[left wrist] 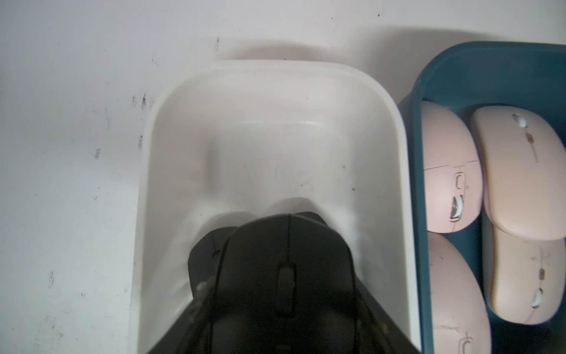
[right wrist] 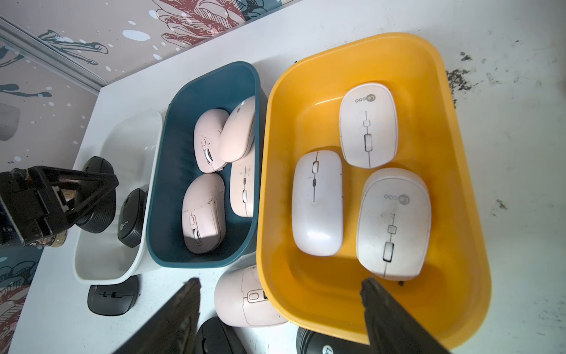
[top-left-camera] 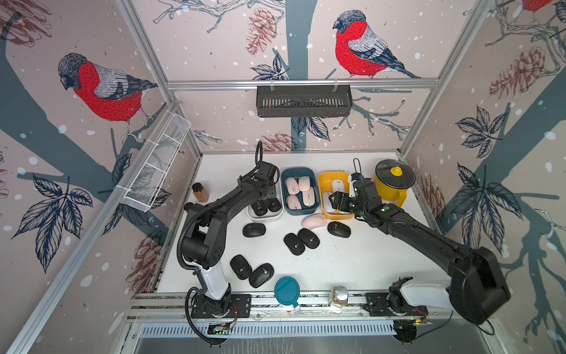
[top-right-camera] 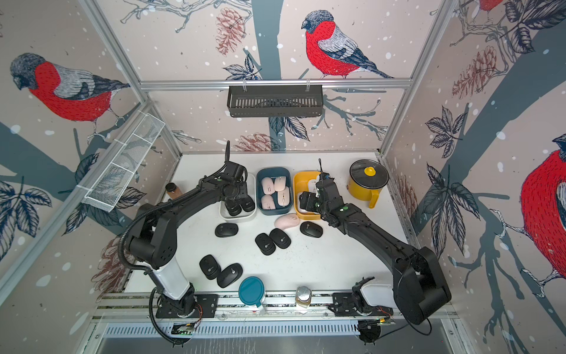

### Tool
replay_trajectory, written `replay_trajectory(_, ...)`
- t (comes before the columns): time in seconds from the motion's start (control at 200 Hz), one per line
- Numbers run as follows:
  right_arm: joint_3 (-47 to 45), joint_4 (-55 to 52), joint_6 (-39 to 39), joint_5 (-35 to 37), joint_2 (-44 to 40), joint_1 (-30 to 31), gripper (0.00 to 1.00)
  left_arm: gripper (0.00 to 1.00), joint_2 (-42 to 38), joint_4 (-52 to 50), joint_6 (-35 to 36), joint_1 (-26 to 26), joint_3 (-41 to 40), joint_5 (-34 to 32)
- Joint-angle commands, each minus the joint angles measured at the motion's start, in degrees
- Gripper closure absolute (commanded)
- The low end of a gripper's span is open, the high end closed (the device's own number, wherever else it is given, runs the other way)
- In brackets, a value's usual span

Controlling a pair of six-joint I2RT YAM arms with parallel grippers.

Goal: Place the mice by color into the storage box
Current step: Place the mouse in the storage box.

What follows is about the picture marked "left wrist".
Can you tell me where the pink mouse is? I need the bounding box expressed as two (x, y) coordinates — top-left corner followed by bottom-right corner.
(421, 101), (483, 234)
(481, 214), (565, 325)
(428, 232), (492, 353)
(471, 106), (565, 241)

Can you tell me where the black mouse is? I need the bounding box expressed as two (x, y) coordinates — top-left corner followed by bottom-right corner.
(210, 215), (358, 353)
(188, 227), (237, 295)
(296, 212), (327, 226)

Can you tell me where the white storage box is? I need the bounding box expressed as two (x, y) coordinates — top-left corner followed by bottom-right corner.
(128, 60), (422, 353)

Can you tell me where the teal storage box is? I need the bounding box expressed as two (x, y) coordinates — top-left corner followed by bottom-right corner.
(398, 41), (565, 353)

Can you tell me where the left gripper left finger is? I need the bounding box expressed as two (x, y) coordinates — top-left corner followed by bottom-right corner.
(148, 278), (216, 354)

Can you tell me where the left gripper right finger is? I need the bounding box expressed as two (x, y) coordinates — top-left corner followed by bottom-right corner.
(355, 278), (419, 354)

